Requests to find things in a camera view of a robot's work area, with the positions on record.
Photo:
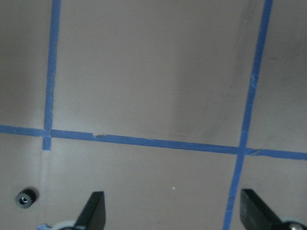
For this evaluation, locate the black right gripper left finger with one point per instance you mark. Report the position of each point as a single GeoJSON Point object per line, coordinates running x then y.
{"type": "Point", "coordinates": [93, 215]}

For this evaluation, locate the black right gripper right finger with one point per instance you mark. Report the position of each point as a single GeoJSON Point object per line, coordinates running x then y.
{"type": "Point", "coordinates": [255, 214]}

